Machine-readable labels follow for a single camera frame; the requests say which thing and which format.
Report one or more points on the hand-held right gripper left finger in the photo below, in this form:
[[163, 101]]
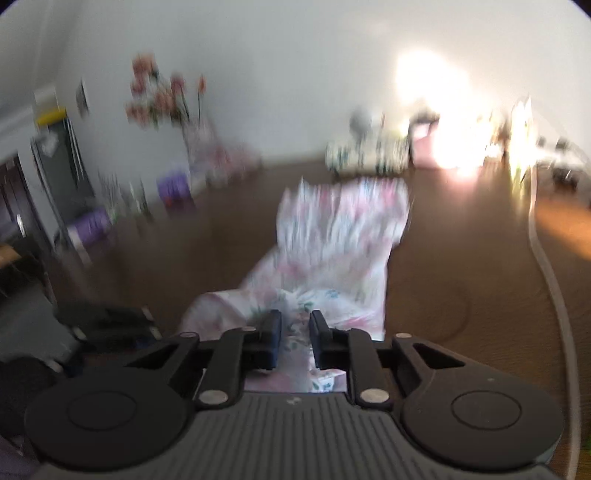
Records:
[[276, 333]]

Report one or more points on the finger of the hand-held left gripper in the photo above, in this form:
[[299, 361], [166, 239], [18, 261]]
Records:
[[131, 323]]

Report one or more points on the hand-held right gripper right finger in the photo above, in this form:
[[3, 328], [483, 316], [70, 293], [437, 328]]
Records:
[[316, 333]]

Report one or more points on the pink floral garment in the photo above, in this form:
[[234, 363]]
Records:
[[341, 240]]

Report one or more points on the purple tissue pack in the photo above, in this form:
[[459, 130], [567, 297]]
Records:
[[90, 226], [173, 184]]

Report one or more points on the dried flower bunch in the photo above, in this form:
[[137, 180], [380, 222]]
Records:
[[111, 194]]

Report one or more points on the dark door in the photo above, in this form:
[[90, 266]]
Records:
[[18, 203]]

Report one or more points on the grey cabinet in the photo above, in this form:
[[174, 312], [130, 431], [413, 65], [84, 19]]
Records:
[[60, 175]]

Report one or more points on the person's purple clothing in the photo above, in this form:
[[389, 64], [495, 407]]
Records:
[[14, 461]]

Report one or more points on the clear plastic bag red print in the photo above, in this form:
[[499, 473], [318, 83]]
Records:
[[231, 161]]

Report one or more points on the folded cream cloth green flowers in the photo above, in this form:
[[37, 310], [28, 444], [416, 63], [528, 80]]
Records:
[[364, 157]]

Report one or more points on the clear patterned vase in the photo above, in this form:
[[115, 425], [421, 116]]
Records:
[[198, 143]]

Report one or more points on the yellow white box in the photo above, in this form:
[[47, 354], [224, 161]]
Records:
[[51, 110]]

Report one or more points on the white round speaker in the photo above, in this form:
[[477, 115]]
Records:
[[362, 122]]

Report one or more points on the small grey box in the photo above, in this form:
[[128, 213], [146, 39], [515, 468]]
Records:
[[422, 143]]

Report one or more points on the pink artificial flowers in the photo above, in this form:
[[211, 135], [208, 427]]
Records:
[[157, 97]]

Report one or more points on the clear bottle green label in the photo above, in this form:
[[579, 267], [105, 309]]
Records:
[[521, 129]]

